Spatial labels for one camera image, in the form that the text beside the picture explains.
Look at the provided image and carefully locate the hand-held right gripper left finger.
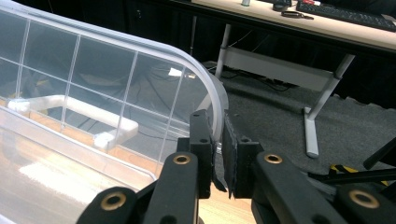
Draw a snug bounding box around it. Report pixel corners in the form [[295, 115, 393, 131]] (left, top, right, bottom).
[[177, 109, 218, 200]]

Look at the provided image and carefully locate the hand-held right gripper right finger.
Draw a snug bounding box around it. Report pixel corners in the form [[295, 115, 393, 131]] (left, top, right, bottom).
[[221, 110, 265, 200]]

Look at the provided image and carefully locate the clear plastic storage box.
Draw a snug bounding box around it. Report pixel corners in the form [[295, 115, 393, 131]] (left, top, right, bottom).
[[0, 0, 230, 224]]

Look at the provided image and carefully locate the yellow black floor tape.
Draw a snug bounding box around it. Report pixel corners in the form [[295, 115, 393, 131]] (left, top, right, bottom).
[[329, 163, 360, 175]]

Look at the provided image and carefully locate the black metal stand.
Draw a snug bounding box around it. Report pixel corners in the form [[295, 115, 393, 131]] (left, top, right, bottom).
[[307, 136, 396, 188]]

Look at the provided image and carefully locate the small dark object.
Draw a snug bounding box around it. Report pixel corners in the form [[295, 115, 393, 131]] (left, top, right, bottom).
[[280, 10, 316, 21]]

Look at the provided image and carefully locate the black computer mouse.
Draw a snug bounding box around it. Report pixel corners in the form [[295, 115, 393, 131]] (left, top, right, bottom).
[[272, 0, 293, 12]]

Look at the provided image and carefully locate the wooden desk with white legs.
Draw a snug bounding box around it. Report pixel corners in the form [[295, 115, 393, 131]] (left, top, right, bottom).
[[191, 0, 396, 158]]

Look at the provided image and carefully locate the black computer keyboard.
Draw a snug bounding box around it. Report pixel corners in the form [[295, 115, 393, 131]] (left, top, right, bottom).
[[295, 1, 396, 33]]

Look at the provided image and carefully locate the black floor cable bundle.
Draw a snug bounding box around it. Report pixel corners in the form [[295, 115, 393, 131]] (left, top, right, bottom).
[[223, 68, 295, 93]]

